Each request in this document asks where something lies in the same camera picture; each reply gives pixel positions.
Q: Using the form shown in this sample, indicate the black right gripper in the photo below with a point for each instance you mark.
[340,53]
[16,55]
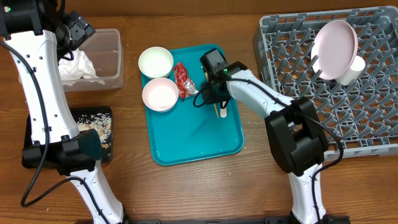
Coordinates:
[208,98]

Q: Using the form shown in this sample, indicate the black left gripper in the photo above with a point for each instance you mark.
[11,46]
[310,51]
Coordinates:
[62,53]

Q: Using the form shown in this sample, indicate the wooden chopstick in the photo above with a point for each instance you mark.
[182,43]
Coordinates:
[216,110]

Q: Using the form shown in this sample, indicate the white plastic fork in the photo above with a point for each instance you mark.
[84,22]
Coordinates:
[223,110]

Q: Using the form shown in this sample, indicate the white napkin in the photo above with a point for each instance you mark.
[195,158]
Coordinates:
[81,67]

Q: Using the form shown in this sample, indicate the red snack wrapper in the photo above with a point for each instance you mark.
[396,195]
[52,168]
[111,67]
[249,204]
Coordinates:
[185,85]

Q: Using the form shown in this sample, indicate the pink bowl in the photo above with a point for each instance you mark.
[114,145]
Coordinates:
[160,94]

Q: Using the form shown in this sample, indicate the white bowl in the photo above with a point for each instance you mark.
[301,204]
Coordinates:
[156,62]

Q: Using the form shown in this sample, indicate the large white plate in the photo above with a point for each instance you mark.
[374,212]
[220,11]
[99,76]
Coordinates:
[335,47]

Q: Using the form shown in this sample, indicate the white paper cup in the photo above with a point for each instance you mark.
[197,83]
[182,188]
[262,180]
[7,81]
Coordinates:
[353,72]

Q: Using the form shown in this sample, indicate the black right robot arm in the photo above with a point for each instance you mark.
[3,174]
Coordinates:
[296,140]

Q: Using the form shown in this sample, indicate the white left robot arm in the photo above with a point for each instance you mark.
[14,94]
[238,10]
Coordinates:
[38,34]

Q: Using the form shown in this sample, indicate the grey dishwasher rack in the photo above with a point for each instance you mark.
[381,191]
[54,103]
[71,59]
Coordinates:
[364,113]

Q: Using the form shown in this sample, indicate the clear plastic bin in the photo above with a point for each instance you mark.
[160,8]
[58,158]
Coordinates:
[103,49]

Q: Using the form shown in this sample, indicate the teal serving tray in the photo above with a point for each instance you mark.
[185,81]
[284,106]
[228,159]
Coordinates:
[191,131]

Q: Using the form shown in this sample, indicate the black tray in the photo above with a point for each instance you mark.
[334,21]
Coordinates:
[93,143]

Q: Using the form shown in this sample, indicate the rice and peanuts pile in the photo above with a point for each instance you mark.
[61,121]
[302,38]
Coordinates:
[101,122]

